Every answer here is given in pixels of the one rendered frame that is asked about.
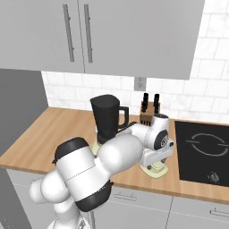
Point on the black blender jar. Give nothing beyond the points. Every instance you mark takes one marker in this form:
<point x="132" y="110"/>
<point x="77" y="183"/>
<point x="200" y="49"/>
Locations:
<point x="106" y="117"/>

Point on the grey wall cupboard door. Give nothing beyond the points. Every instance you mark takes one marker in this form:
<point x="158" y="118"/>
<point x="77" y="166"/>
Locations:
<point x="35" y="32"/>
<point x="143" y="35"/>

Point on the grey base cupboard door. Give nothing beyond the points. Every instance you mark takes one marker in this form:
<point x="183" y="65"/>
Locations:
<point x="131" y="217"/>

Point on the cream square blender lid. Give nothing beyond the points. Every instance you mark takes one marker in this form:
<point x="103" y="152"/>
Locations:
<point x="157" y="172"/>

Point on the cream blender base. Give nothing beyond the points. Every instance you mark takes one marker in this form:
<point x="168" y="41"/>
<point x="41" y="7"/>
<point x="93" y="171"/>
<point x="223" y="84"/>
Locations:
<point x="96" y="147"/>

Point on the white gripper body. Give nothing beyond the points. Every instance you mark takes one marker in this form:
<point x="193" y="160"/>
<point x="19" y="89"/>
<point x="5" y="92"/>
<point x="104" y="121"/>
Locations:
<point x="155" y="155"/>

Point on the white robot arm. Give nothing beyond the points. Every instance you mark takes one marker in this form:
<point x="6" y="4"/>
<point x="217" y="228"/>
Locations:
<point x="89" y="167"/>

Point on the dark grey tall cabinet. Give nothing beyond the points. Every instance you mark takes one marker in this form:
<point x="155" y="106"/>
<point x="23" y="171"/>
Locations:
<point x="18" y="104"/>

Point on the black hob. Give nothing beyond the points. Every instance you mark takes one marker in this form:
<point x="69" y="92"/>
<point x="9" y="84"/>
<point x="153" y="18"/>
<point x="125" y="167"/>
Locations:
<point x="202" y="152"/>

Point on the grey drawer front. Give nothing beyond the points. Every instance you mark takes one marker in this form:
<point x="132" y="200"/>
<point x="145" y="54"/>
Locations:
<point x="143" y="198"/>
<point x="199" y="208"/>
<point x="22" y="179"/>

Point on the wooden knife block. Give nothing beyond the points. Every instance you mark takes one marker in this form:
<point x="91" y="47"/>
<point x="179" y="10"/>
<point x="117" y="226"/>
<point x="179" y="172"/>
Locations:
<point x="147" y="117"/>

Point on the grey wall socket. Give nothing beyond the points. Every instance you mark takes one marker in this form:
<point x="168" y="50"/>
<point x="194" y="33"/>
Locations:
<point x="140" y="83"/>

